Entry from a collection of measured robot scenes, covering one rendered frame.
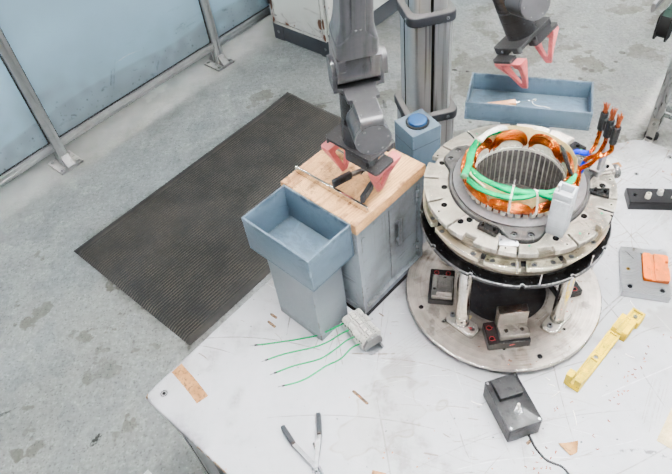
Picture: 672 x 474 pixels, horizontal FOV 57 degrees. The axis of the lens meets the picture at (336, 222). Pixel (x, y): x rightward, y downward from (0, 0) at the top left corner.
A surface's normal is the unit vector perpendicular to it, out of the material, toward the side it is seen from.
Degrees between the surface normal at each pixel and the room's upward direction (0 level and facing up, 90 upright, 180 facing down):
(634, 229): 0
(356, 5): 105
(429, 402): 0
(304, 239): 0
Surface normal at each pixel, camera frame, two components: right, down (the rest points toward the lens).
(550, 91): -0.28, 0.72
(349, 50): 0.24, 0.85
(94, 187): -0.10, -0.68
